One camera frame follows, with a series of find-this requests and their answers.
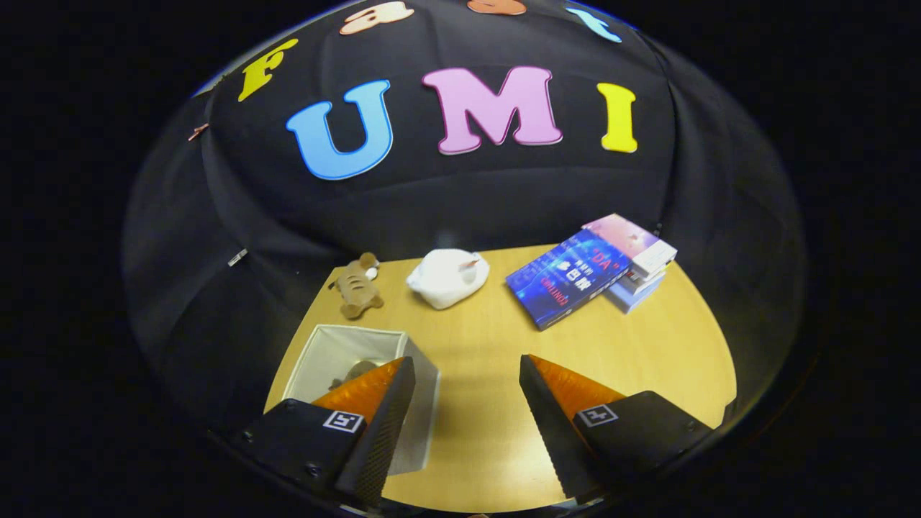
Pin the blue book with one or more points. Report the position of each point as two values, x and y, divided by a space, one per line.
565 277

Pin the brown suede shoe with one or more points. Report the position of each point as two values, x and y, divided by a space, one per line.
360 371

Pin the white plush toy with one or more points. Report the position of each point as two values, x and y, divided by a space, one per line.
446 277

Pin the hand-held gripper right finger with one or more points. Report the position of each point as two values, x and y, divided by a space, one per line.
550 432

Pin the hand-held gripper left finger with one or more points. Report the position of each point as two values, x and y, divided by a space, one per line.
385 439

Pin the brown striped plush toy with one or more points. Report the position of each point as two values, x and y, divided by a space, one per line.
357 288

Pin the copper clip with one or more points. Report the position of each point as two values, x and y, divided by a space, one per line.
198 132

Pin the stack of pink-topped books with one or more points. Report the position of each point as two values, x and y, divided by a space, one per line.
626 234

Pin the silver clip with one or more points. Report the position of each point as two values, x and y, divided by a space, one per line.
237 257

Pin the grey fabric storage box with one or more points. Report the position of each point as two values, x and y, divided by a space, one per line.
324 352

